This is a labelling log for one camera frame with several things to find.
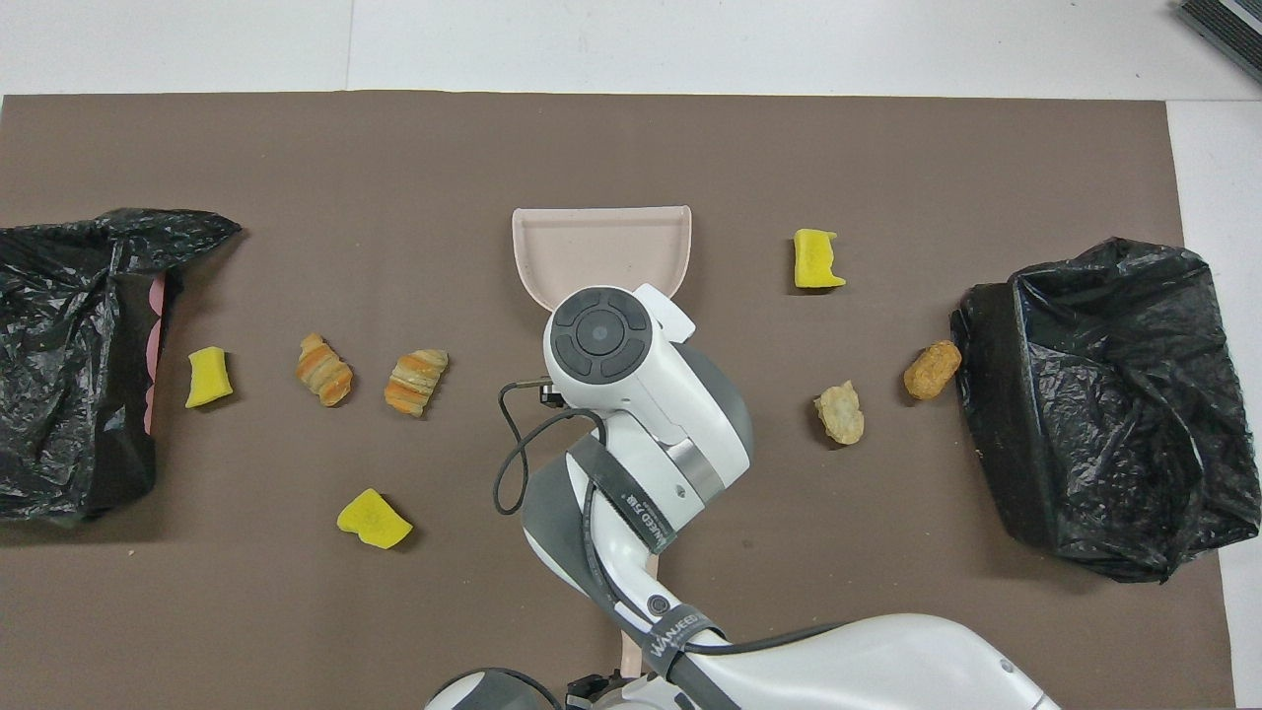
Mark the left black trash bag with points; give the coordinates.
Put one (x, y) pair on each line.
(59, 424)

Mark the black trash bag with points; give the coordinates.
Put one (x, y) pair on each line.
(1085, 414)
(59, 424)

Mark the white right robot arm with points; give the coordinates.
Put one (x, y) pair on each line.
(651, 394)

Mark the right black trash bag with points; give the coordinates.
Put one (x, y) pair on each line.
(1085, 414)

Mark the beige plastic dustpan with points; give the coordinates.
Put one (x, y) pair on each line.
(592, 247)

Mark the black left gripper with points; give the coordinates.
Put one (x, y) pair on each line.
(596, 693)

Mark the pale fried food piece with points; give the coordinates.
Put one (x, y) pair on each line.
(840, 414)

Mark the orange striped toy croissant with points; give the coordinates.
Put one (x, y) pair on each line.
(323, 371)

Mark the yellow sponge piece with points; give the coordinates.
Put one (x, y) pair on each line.
(373, 518)
(209, 378)
(816, 261)

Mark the pale striped toy croissant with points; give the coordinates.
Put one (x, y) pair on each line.
(414, 383)

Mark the beige brush with black bristles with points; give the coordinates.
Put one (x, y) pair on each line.
(632, 659)

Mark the brown table mat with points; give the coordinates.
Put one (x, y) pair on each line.
(296, 148)

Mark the brown croquette nugget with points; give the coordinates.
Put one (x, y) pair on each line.
(932, 371)

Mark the dark grey ribbed device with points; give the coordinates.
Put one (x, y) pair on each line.
(1227, 30)

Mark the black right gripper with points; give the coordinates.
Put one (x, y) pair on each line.
(552, 392)

